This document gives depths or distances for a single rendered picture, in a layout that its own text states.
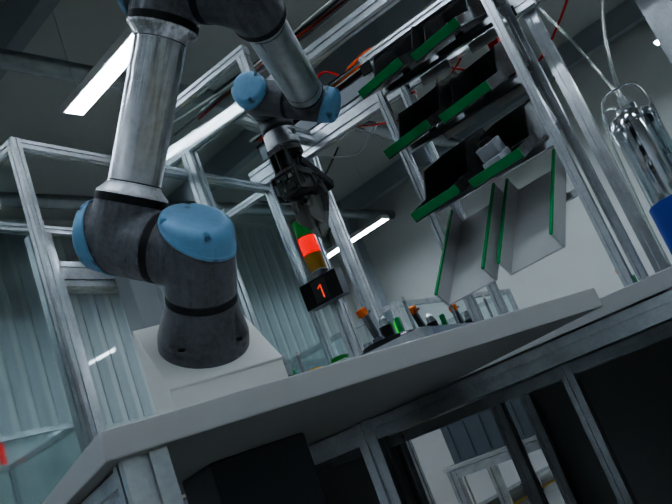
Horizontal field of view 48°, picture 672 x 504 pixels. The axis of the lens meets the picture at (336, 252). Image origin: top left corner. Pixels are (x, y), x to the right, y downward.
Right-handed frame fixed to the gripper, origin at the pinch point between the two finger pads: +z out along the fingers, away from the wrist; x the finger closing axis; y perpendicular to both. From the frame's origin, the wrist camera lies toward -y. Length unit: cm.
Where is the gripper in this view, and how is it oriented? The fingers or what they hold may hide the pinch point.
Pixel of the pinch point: (322, 232)
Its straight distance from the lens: 162.9
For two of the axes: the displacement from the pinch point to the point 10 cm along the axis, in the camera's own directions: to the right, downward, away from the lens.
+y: -5.5, -0.4, -8.4
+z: 3.5, 9.0, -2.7
